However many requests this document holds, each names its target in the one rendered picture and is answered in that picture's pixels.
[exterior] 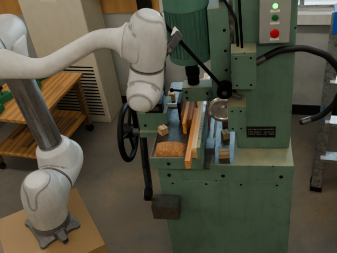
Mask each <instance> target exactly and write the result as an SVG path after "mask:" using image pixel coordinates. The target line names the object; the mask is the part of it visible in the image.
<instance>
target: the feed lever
mask: <svg viewBox="0 0 337 253"><path fill-rule="evenodd" d="M165 25H166V29H167V30H168V32H169V33H170V34H172V29H171V28H170V27H169V26H168V25H167V24H166V23H165ZM179 43H180V45H181V46H182V47H183V48H184V49H185V50H186V51H187V52H188V53H189V54H190V55H191V56H192V58H193V59H194V60H195V61H196V62H197V63H198V64H199V65H200V66H201V67H202V68H203V69H204V70H205V72H206V73H207V74H208V75H209V76H210V77H211V78H212V79H213V80H214V81H215V82H216V83H217V85H218V86H217V96H218V97H219V98H220V99H228V98H230V97H231V96H233V97H235V98H237V99H242V96H240V95H238V94H236V93H234V92H233V89H232V83H231V82H230V81H227V80H223V81H219V80H218V79H217V78H216V77H215V76H214V75H213V74H212V73H211V72H210V70H209V69H208V68H207V67H206V66H205V65H204V64H203V63H202V62H201V61H200V60H199V58H198V57H197V56H196V55H195V54H194V53H193V52H192V51H191V50H190V49H189V48H188V46H187V45H186V44H185V43H184V42H183V41H182V40H180V41H179Z"/></svg>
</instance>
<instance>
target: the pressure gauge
mask: <svg viewBox="0 0 337 253"><path fill-rule="evenodd" d="M143 198H144V201H151V202H153V201H154V197H153V190H152V188H151V187H145V188H144V190H143Z"/></svg>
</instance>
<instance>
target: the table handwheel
mask: <svg viewBox="0 0 337 253"><path fill-rule="evenodd" d="M127 109H128V121H127V126H124V127H123V124H124V117H125V113H126V110H127ZM131 116H132V121H133V126H131ZM138 138H139V130H138V121H137V113H136V111H134V110H133V109H131V108H130V107H129V105H128V103H127V102H126V103H124V104H123V105H122V107H121V109H120V112H119V116H118V122H117V142H118V148H119V152H120V155H121V157H122V159H123V160H124V161H125V162H131V161H132V160H133V159H134V157H135V155H136V152H137V147H138ZM124 139H129V141H130V143H131V147H132V149H131V152H130V155H129V156H128V155H127V153H126V151H125V147H124Z"/></svg>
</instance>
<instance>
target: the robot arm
mask: <svg viewBox="0 0 337 253"><path fill-rule="evenodd" d="M182 37H183V35H182V34H181V33H180V31H179V30H178V29H177V28H176V27H174V28H173V31H172V34H171V37H170V39H169V40H168V41H167V30H166V25H165V21H164V19H163V17H162V16H161V15H160V13H159V12H157V11H155V10H153V9H148V8H143V9H140V10H137V11H136V12H135V13H134V14H133V15H132V17H131V18H130V22H129V23H127V22H126V23H125V24H124V25H123V26H121V27H119V28H107V29H100V30H96V31H93V32H90V33H88V34H86V35H84V36H82V37H80V38H78V39H77V40H75V41H73V42H71V43H70V44H68V45H66V46H64V47H63V48H61V49H59V50H57V51H56V52H54V53H52V54H50V55H48V56H46V57H43V58H30V57H29V54H28V47H27V29H26V25H25V23H24V22H23V21H22V20H21V19H20V18H19V17H18V16H16V15H13V14H1V15H0V80H5V82H6V84H7V86H8V88H9V90H10V92H11V93H12V95H13V97H14V99H15V101H16V103H17V105H18V107H19V109H20V111H21V113H22V115H23V117H24V119H25V121H26V123H27V125H28V127H29V129H30V131H31V133H32V135H33V137H34V139H35V141H36V143H37V145H38V146H37V149H36V156H37V162H38V168H39V170H35V171H33V172H31V173H30V174H28V175H27V176H26V177H25V179H24V180H23V182H22V185H21V201H22V205H23V208H24V210H25V213H26V215H27V217H28V219H27V220H26V221H25V226H26V227H28V228H29V229H30V230H31V232H32V233H33V235H34V236H35V238H36V239H37V241H38V242H39V246H40V249H46V248H47V247H48V246H49V245H50V244H52V243H53V242H55V241H57V240H60V241H61V242H62V243H63V244H66V243H67V242H68V238H67V236H66V235H67V234H68V233H70V232H72V231H73V230H76V229H79V228H80V226H81V224H80V222H79V221H77V220H76V219H75V218H74V217H73V216H72V214H71V213H70V212H69V210H68V209H67V204H68V199H69V194H70V190H71V188H72V186H73V185H74V183H75V181H76V179H77V177H78V175H79V173H80V170H81V168H82V165H83V159H84V158H83V151H82V148H81V147H80V145H79V144H78V143H77V142H75V141H74V140H71V139H69V138H68V137H66V136H63V135H61V134H60V133H59V131H58V128H57V126H56V124H55V122H54V120H53V118H52V115H51V113H50V111H49V109H48V107H47V104H46V102H45V100H44V98H43V96H42V93H41V91H40V89H39V87H38V85H37V83H36V80H35V79H42V78H47V77H50V76H53V75H55V74H57V73H59V72H61V71H63V70H64V69H66V68H68V67H69V66H71V65H73V64H74V63H76V62H78V61H79V60H81V59H83V58H84V57H86V56H87V55H89V54H91V53H92V52H94V51H96V50H99V49H104V48H105V49H112V50H115V51H116V52H117V53H118V54H119V55H120V57H121V58H123V59H125V60H127V61H128V62H129V63H130V70H129V77H128V82H127V86H128V87H127V91H126V98H127V103H128V105H129V107H130V108H131V109H133V110H134V111H138V112H149V111H150V110H152V109H153V108H154V107H155V106H156V105H157V103H158V102H159V100H160V97H161V95H162V91H163V86H164V77H165V73H166V69H165V66H166V63H165V59H166V57H167V55H168V54H169V53H170V54H172V53H173V51H174V49H175V47H176V46H177V44H178V43H179V41H180V40H181V39H182Z"/></svg>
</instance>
